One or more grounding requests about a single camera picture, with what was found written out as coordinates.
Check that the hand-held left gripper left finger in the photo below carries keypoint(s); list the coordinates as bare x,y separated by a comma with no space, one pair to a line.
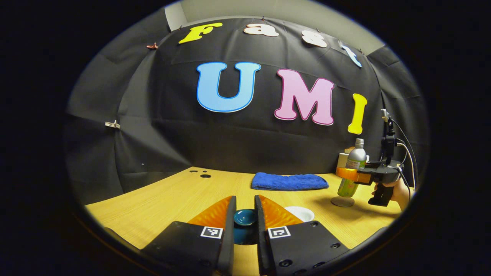
229,230

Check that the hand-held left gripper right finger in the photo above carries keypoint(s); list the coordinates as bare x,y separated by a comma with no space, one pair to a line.
261,234

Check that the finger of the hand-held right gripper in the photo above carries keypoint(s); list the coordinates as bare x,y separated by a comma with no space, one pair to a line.
347,173

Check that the dark blue teacup lid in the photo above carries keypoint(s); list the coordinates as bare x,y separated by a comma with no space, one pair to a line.
245,226

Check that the silver green label water bottle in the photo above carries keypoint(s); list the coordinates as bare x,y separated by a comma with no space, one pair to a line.
356,157

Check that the round brown coaster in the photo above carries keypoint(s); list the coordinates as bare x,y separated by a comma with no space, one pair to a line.
342,201

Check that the white toaster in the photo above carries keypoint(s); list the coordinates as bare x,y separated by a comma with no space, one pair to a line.
342,160

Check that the brown toast slice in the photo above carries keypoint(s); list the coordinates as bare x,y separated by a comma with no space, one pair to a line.
348,150

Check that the blue folded towel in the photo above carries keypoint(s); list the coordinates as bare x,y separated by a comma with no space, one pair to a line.
289,181

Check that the black backdrop cloth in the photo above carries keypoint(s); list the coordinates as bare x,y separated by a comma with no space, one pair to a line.
215,134

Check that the silver backdrop clip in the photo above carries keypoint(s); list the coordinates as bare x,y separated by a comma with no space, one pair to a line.
112,124

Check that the red backdrop clip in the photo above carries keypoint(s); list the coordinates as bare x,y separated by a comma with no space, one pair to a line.
152,46

